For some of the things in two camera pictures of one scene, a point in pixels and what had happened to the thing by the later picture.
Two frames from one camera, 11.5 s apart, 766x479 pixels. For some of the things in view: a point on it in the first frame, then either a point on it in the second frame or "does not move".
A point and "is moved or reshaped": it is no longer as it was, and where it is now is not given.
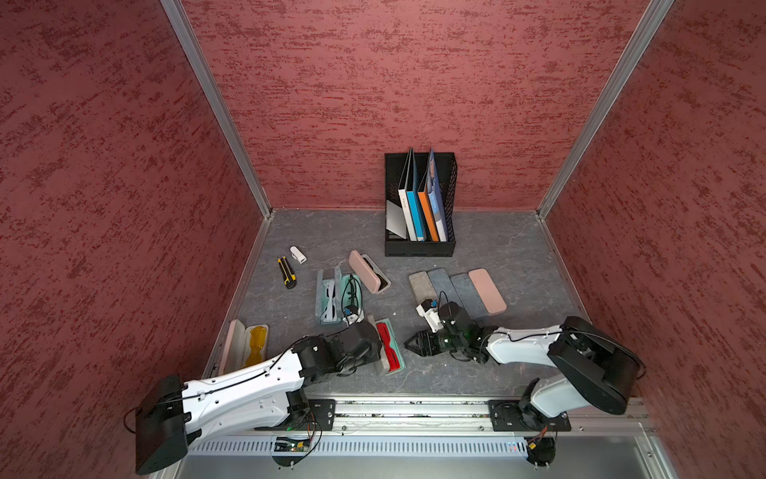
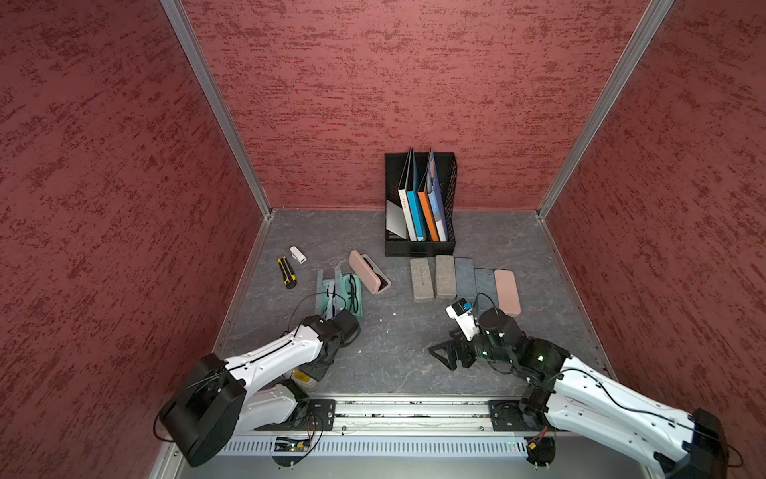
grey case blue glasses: (469, 295) to (485, 289)
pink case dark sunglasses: (368, 271) does not move
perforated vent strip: (355, 447) does not move
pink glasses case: (488, 290) to (508, 291)
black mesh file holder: (447, 167) does not move
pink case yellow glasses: (243, 346) is moved or reshaped
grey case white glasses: (328, 298) does not move
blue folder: (437, 199) does not move
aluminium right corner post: (655, 16) does not move
